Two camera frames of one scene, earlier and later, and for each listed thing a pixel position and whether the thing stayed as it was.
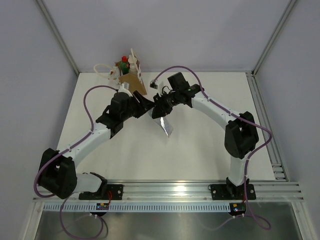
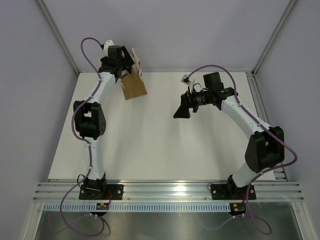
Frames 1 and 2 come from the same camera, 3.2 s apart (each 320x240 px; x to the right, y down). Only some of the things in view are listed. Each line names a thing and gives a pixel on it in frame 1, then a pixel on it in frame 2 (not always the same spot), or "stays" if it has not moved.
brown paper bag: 134,79 stays
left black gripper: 143,105 → 126,61
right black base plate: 228,192 stays
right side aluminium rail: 276,159 stays
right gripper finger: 158,111 → 182,112
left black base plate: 114,192 stays
